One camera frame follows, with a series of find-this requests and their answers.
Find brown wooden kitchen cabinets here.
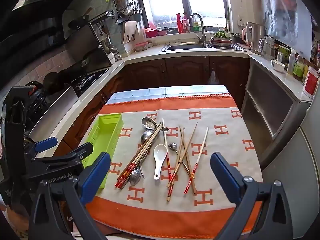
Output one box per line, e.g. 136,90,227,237
54,55,250,155

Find steel sink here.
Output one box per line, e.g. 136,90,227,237
160,42,208,52

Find steel faucet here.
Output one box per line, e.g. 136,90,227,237
189,12,207,44

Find white plastic bottle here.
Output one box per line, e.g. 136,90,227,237
287,48,297,76

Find grey refrigerator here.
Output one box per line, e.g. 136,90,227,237
260,97,320,240

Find pink white electric kettle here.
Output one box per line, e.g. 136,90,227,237
242,22,255,49

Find white bowls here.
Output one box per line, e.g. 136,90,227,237
107,51,123,64

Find steel basin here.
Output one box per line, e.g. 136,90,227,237
210,36,233,48

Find steel kettle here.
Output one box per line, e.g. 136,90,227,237
251,24,266,55

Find red spray bottle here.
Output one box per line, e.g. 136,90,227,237
176,13,184,34

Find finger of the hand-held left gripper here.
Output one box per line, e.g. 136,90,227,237
24,137,58,160
24,142,94,180

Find green label bottle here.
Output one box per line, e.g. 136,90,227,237
293,55,305,78

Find orange beige printed blanket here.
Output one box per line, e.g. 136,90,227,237
84,93,264,239

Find white kitchen countertop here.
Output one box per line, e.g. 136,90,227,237
0,41,315,140

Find small steel spoon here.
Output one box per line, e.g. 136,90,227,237
168,142,190,174
129,168,142,186

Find black wok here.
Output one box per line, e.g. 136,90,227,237
42,62,88,95

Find wooden cutting board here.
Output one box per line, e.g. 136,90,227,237
122,21,137,45

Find large steel spoon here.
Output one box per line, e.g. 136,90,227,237
139,129,154,180

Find red label white jar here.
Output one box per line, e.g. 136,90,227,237
302,66,320,98

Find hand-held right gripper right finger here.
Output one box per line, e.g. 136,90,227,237
210,151,292,240

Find white plastic bag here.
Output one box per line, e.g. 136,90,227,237
207,70,220,85

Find wide steel soup spoon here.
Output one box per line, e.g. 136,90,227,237
141,117,170,132

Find glass pitcher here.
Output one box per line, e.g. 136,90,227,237
261,36,277,61

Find kitchen window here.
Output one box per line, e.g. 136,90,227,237
144,0,232,33

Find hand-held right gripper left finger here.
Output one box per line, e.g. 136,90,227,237
29,151,112,240

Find stainless steel splash guard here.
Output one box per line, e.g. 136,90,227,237
27,85,80,140

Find black frying pan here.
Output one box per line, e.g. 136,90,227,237
67,6,94,29

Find white ceramic spoon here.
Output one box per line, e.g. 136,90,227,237
153,144,168,180

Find black gas stove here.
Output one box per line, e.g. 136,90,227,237
72,67,110,98

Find grey metal cabinet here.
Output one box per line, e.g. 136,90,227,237
241,55,313,160

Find hanging steel pan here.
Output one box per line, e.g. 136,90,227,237
116,0,133,15

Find green plastic utensil tray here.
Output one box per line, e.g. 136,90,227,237
79,113,125,193

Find black range hood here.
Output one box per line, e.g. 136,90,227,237
0,0,98,63

